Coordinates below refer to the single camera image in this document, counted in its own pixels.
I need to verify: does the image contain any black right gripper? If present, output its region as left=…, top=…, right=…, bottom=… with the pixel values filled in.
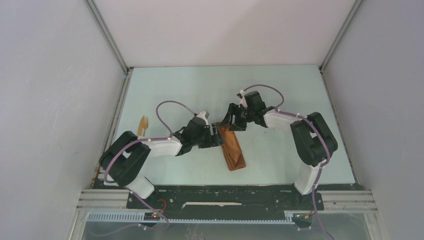
left=218, top=102, right=255, bottom=132

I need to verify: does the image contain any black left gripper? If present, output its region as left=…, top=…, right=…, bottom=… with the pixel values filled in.
left=191, top=122, right=224, bottom=149

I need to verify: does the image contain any orange cloth napkin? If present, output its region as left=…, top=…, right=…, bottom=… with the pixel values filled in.
left=217, top=122, right=246, bottom=171

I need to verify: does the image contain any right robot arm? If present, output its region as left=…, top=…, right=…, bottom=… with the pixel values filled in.
left=220, top=91, right=339, bottom=209

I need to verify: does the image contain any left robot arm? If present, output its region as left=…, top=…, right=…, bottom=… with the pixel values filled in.
left=99, top=112, right=225, bottom=208

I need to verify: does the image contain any wooden fork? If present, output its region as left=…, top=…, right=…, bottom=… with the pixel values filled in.
left=137, top=116, right=149, bottom=137

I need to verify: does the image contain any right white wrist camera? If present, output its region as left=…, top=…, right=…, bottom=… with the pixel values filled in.
left=237, top=89, right=248, bottom=109

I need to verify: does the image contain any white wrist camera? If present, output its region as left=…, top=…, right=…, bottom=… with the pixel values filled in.
left=195, top=111, right=209, bottom=125
left=237, top=89, right=248, bottom=109

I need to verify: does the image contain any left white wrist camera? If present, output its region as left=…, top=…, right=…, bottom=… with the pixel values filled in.
left=195, top=111, right=209, bottom=125

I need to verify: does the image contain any left aluminium frame post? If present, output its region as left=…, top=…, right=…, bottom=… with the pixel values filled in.
left=84, top=0, right=130, bottom=75

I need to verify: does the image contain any aluminium frame post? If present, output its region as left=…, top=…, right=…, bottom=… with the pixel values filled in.
left=84, top=0, right=130, bottom=75
left=319, top=0, right=365, bottom=74

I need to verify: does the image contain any white cable duct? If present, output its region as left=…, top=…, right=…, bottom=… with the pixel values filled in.
left=86, top=211, right=305, bottom=225

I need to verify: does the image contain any right aluminium frame post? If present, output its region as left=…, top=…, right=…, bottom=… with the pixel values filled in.
left=319, top=0, right=365, bottom=74

